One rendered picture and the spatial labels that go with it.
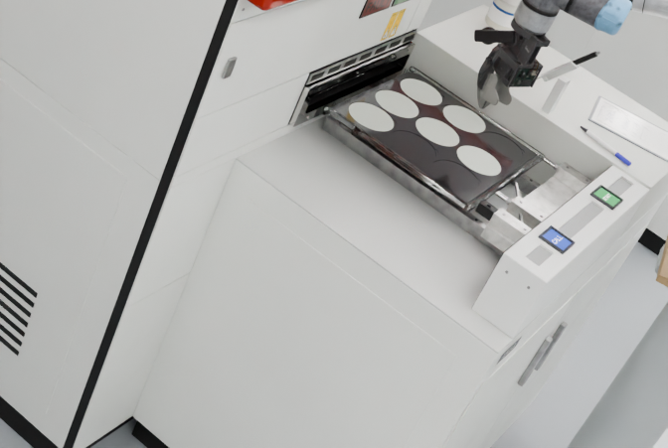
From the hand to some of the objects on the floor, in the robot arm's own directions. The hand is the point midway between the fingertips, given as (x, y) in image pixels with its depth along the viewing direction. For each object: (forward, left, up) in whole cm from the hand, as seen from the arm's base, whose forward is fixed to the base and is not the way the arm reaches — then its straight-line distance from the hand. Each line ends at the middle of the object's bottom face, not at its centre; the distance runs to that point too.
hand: (481, 100), depth 257 cm
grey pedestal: (-71, +4, -104) cm, 126 cm away
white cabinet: (-3, +1, -100) cm, 101 cm away
